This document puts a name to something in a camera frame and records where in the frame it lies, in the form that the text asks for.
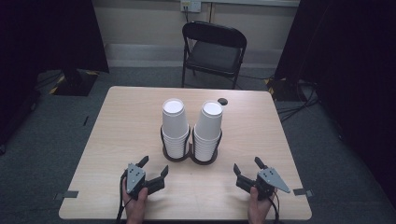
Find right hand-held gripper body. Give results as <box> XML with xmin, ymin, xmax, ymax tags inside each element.
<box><xmin>235</xmin><ymin>167</ymin><xmax>291</xmax><ymax>201</ymax></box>

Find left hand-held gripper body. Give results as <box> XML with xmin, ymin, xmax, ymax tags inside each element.
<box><xmin>125</xmin><ymin>162</ymin><xmax>165</xmax><ymax>201</ymax></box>

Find black double cup holder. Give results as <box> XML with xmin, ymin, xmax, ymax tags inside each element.
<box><xmin>160</xmin><ymin>124</ymin><xmax>224</xmax><ymax>166</ymax></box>

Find stack of white cups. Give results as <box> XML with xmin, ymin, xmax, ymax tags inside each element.
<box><xmin>192</xmin><ymin>100</ymin><xmax>224</xmax><ymax>162</ymax></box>
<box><xmin>161</xmin><ymin>98</ymin><xmax>191</xmax><ymax>160</ymax></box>

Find person's left hand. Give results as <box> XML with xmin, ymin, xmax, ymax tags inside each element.
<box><xmin>121</xmin><ymin>186</ymin><xmax>149</xmax><ymax>224</ymax></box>

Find person's right hand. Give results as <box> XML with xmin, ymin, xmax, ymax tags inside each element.
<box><xmin>247</xmin><ymin>186</ymin><xmax>277</xmax><ymax>224</ymax></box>

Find grey tape strip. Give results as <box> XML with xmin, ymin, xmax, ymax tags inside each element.
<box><xmin>292</xmin><ymin>188</ymin><xmax>314</xmax><ymax>198</ymax></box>
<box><xmin>53</xmin><ymin>190</ymin><xmax>79</xmax><ymax>202</ymax></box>

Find black stand base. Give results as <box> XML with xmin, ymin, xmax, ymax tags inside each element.
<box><xmin>264</xmin><ymin>77</ymin><xmax>301</xmax><ymax>103</ymax></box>
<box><xmin>49</xmin><ymin>68</ymin><xmax>101</xmax><ymax>97</ymax></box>

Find black folding chair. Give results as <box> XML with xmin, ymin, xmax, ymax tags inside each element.
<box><xmin>181</xmin><ymin>21</ymin><xmax>248</xmax><ymax>91</ymax></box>

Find black curtain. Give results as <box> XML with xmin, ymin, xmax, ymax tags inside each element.
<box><xmin>274</xmin><ymin>0</ymin><xmax>396</xmax><ymax>200</ymax></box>
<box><xmin>0</xmin><ymin>0</ymin><xmax>110</xmax><ymax>147</ymax></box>

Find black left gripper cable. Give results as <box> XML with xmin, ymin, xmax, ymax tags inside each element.
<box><xmin>116</xmin><ymin>172</ymin><xmax>129</xmax><ymax>224</ymax></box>

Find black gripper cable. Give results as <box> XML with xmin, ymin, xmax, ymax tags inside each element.
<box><xmin>116</xmin><ymin>172</ymin><xmax>129</xmax><ymax>224</ymax></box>
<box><xmin>267</xmin><ymin>189</ymin><xmax>281</xmax><ymax>224</ymax></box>

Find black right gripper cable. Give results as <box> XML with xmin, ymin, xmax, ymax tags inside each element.
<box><xmin>267</xmin><ymin>189</ymin><xmax>281</xmax><ymax>224</ymax></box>

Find black floor cables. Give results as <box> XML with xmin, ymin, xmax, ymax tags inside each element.
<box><xmin>276</xmin><ymin>79</ymin><xmax>321</xmax><ymax>123</ymax></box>

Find white wall socket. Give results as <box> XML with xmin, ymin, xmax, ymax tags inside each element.
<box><xmin>180</xmin><ymin>0</ymin><xmax>203</xmax><ymax>13</ymax></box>

